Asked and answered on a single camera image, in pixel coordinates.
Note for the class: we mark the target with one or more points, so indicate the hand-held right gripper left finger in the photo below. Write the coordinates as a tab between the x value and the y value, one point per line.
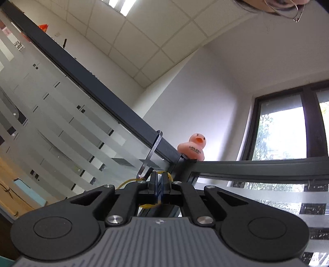
154	187

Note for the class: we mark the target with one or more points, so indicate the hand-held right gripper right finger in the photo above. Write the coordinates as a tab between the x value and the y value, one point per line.
167	188

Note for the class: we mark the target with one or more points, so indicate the yellow rubber band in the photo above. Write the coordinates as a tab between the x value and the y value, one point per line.
128	181

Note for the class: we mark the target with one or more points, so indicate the pink rubber duck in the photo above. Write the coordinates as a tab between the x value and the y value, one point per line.
191	151

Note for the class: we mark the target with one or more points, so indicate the frosted striped glass partition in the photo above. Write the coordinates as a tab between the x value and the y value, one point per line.
64	128

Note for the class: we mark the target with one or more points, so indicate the dark-framed window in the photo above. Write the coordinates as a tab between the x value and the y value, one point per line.
282	128

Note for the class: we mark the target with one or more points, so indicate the ceiling light panel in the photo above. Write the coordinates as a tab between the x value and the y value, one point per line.
126	6

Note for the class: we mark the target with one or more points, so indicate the person's face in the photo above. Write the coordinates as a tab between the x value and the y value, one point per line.
257	5

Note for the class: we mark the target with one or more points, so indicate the metal-rimmed eyeglasses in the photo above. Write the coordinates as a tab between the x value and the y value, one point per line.
282	7

